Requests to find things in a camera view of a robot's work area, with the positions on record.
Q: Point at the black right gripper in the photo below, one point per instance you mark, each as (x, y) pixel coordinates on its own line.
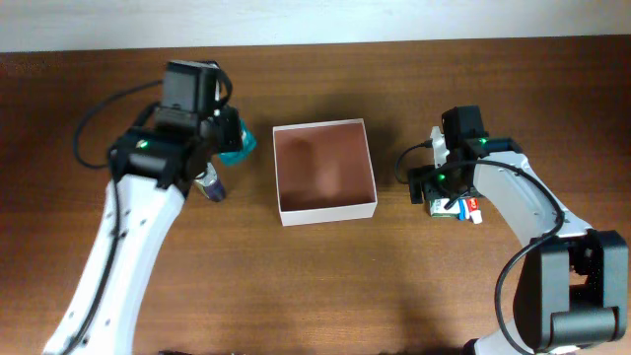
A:
(431, 187)

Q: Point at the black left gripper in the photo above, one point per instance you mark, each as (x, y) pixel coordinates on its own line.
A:
(227, 119)

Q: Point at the green white soap packet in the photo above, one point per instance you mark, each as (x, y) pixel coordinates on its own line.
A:
(438, 208)

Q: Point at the teal mouthwash bottle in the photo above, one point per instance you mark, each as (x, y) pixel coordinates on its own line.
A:
(249, 144)

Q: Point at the clear spray bottle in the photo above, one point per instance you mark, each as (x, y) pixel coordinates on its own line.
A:
(210, 185)

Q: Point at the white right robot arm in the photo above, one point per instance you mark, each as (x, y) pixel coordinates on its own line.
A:
(566, 289)

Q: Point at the red white toothpaste tube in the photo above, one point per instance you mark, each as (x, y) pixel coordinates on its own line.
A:
(473, 211)

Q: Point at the white open cardboard box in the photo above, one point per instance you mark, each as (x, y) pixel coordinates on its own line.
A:
(324, 172)

